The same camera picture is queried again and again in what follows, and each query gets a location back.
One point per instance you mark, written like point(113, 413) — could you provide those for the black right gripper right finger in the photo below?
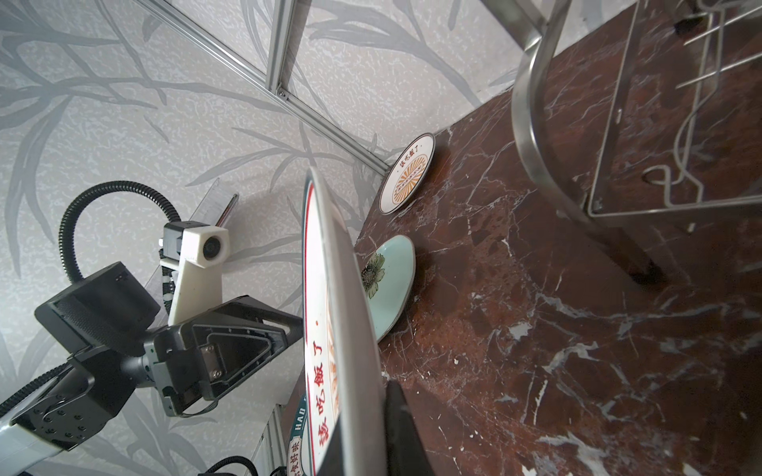
point(406, 455)

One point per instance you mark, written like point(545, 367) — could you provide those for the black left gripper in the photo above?
point(104, 321)

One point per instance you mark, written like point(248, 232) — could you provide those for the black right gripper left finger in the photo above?
point(332, 464)

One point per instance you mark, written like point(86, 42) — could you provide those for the small orange sunburst plate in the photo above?
point(342, 368)

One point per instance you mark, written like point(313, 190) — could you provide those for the green flower plate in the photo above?
point(388, 278)

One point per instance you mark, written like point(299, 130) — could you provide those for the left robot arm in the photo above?
point(20, 450)

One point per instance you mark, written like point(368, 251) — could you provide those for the white plate dark lettered rim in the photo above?
point(299, 458)

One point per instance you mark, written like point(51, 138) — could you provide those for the large orange sunburst plate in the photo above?
point(407, 173)

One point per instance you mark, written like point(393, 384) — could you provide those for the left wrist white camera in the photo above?
point(195, 253)

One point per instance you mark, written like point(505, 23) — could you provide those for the aluminium frame rail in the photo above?
point(272, 81)

